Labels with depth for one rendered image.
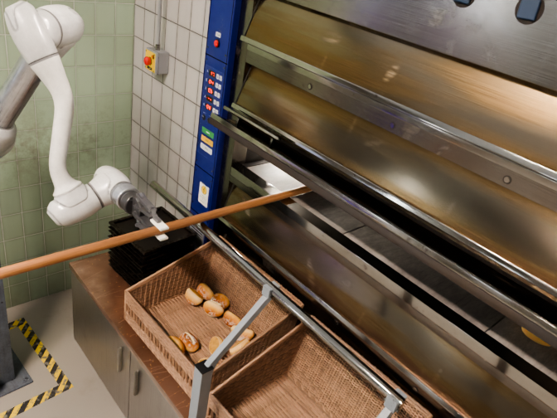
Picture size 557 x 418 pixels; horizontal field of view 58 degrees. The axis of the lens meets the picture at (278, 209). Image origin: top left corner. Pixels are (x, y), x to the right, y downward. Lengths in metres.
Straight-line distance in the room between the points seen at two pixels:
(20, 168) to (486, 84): 2.18
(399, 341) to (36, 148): 1.95
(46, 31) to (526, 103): 1.43
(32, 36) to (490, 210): 1.46
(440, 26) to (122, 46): 1.75
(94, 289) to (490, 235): 1.67
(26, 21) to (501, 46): 1.38
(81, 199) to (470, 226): 1.24
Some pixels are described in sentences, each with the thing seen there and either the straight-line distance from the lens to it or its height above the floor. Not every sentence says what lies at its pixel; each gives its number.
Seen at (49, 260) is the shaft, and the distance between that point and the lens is 1.53.
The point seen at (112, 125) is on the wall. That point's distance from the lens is 2.88.
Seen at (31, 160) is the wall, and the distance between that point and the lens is 2.80.
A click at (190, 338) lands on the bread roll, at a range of 2.08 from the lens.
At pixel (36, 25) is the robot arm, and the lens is 1.84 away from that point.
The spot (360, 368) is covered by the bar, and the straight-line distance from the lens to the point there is 1.37.
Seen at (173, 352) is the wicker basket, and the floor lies 0.70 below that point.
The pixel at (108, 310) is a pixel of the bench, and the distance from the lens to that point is 2.29.
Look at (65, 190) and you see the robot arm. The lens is 1.84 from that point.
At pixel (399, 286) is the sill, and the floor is 1.18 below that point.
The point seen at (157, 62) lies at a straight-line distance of 2.47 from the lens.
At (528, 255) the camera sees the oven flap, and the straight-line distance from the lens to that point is 1.42.
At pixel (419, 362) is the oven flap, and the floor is 0.99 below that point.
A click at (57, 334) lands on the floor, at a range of 3.05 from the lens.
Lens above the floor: 2.11
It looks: 29 degrees down
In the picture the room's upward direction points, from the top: 11 degrees clockwise
